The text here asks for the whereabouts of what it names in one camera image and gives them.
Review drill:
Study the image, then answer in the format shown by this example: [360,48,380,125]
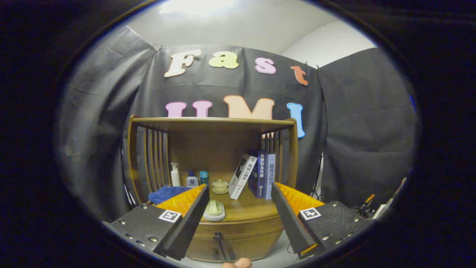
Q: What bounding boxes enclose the white pump bottle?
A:
[170,162,181,187]

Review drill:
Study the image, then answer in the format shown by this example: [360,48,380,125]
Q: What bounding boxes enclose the white book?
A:
[228,153,258,200]

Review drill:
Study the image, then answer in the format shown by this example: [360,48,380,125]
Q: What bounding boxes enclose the black equipment with orange part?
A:
[353,178,408,220]

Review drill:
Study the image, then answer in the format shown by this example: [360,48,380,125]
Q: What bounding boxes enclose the wooden cabinet door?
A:
[186,238,225,262]
[222,231,283,261]

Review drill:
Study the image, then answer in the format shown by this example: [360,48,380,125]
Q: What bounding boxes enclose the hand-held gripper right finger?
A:
[270,182,369,260]

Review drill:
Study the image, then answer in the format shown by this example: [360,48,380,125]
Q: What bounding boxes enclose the beige lidded tea cup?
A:
[212,179,229,195]

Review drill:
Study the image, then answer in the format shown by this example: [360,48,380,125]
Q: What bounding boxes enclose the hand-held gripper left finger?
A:
[111,183,210,261]

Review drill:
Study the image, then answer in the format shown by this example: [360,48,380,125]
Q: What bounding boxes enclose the scrub brush with green handle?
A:
[203,200,226,222]

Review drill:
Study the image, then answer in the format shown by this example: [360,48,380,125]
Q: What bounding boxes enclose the wooden countertop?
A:
[149,184,283,223]

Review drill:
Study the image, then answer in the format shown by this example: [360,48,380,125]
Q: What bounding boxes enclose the wooden drawer with black knob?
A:
[193,214,285,240]

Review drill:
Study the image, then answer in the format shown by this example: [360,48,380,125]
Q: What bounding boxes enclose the folded blue towel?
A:
[149,186,192,204]

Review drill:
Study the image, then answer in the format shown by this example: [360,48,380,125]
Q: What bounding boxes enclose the dark blue book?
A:
[248,150,267,199]

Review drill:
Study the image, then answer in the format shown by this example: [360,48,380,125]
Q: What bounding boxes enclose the light blue book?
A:
[265,153,276,200]

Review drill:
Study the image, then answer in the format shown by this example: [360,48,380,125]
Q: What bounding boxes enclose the wooden cabinet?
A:
[126,115,299,262]

